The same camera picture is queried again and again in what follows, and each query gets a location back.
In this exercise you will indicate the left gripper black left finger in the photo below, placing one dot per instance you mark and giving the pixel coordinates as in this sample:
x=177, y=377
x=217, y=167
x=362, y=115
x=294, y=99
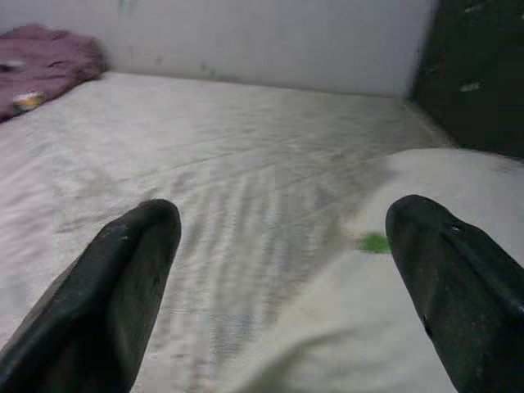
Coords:
x=94, y=307

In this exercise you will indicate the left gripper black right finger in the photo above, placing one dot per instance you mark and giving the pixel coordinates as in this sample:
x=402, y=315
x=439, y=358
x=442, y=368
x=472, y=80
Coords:
x=462, y=294

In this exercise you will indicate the white pillow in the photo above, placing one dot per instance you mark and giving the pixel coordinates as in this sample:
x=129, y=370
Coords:
x=327, y=327

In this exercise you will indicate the white quilted mattress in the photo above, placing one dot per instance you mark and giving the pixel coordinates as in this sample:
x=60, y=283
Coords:
x=204, y=163

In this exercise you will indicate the black tufted headboard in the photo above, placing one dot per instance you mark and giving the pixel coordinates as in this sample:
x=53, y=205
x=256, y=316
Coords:
x=471, y=69

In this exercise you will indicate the pink printed blanket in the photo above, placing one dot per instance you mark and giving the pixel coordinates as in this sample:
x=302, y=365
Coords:
x=45, y=65

